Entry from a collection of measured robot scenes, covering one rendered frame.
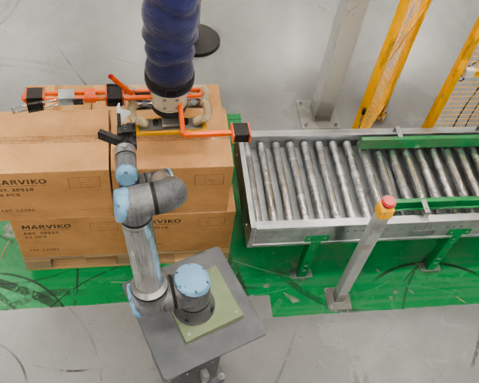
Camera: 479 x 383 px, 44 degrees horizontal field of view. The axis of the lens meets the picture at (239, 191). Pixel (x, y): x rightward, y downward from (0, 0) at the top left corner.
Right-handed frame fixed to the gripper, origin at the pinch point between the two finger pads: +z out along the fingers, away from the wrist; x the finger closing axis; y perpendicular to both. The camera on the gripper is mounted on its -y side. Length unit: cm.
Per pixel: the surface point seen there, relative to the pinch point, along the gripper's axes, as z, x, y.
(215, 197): -10, -56, 47
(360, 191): -3, -70, 133
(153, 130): -0.9, -10.8, 15.6
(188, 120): 2.0, -8.3, 31.9
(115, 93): 11.2, 1.8, -0.9
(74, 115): 28.8, -30.3, -22.5
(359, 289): -39, -124, 138
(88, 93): 12.0, 1.6, -12.7
